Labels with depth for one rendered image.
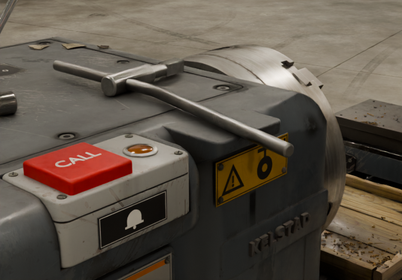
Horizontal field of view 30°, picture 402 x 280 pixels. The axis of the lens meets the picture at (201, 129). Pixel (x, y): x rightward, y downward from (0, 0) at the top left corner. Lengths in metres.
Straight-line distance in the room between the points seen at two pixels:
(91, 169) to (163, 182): 0.07
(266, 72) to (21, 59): 0.31
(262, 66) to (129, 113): 0.33
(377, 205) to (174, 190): 0.86
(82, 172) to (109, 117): 0.16
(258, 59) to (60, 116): 0.38
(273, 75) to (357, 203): 0.50
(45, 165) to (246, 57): 0.50
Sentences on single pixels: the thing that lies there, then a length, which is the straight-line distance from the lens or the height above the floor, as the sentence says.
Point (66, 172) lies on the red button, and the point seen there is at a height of 1.27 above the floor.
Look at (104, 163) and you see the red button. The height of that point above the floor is 1.27.
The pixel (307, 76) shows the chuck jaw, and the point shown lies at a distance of 1.07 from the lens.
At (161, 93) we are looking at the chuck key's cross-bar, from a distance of 0.73.
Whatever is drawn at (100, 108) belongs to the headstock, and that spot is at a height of 1.26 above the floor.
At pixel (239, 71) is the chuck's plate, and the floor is 1.23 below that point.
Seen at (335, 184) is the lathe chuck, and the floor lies 1.08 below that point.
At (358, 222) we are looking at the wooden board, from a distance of 1.36.
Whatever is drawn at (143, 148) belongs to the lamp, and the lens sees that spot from 0.61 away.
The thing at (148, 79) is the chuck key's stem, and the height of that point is 1.26.
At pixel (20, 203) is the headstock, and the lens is 0.54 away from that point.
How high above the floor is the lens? 1.48
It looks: 19 degrees down
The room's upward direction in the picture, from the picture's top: straight up
